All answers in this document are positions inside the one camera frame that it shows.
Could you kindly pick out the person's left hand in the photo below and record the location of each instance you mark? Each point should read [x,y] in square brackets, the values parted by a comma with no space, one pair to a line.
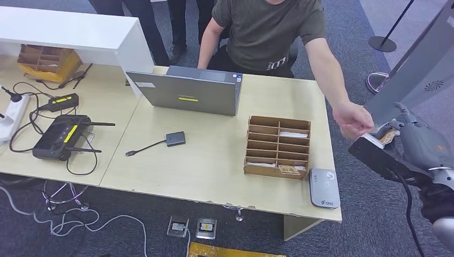
[354,120]

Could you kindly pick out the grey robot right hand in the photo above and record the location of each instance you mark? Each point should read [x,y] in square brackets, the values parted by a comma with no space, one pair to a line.
[425,145]

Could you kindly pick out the patterned ID card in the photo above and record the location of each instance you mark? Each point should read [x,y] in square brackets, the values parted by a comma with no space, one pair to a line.
[389,136]

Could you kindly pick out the patterned room key card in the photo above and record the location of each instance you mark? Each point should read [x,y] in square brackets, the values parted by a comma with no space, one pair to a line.
[289,170]

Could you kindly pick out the person's left forearm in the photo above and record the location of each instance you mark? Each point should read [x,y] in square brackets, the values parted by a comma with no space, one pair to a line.
[333,88]

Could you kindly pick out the person's right forearm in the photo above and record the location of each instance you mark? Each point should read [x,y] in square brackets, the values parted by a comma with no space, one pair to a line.
[209,49]

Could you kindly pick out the white key card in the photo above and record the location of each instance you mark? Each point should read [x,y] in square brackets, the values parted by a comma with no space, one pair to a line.
[301,167]
[293,134]
[260,164]

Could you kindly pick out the grey card reader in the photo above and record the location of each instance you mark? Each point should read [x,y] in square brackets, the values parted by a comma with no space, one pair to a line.
[324,188]

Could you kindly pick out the wooden card organizer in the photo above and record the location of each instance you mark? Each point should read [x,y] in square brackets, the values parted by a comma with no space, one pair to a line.
[262,171]

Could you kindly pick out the seated person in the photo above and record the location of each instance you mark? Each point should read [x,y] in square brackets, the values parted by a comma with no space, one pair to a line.
[262,35]

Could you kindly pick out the chrome stanchion base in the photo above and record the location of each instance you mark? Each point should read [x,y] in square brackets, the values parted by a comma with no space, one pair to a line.
[372,83]

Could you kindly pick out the grey kiosk stand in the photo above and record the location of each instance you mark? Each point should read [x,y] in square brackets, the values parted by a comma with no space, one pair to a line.
[422,71]

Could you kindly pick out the beige desk leg panel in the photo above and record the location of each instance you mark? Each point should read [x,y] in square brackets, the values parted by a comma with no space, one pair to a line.
[298,227]

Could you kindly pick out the chrome chair foot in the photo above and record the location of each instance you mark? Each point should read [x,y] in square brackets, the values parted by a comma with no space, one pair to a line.
[239,216]

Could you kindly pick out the grey laptop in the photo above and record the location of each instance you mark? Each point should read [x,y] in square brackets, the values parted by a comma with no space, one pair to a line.
[184,92]

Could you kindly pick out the metal floor socket box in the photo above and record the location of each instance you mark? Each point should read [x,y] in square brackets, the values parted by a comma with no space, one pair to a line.
[177,227]
[206,228]

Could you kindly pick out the black power adapter yellow label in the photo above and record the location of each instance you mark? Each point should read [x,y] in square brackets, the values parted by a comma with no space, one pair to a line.
[63,102]

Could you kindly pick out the black remote controller with antennas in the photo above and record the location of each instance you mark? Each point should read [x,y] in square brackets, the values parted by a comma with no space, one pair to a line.
[59,136]

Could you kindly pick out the white desk shelf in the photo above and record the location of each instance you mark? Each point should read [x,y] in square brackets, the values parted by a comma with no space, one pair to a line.
[71,32]

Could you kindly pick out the wooden organizer in yellow box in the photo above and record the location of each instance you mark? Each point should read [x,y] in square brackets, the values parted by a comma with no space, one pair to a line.
[45,60]

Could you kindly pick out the white power strip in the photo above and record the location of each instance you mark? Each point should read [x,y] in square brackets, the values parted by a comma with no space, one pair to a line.
[15,113]

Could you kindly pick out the black plug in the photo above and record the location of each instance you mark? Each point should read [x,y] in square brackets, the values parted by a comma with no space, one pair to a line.
[15,96]

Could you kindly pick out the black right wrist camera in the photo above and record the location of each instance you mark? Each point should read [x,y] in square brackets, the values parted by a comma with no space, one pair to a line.
[372,156]

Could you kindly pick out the black stanchion post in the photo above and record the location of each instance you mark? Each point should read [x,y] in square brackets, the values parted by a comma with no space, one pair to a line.
[382,44]

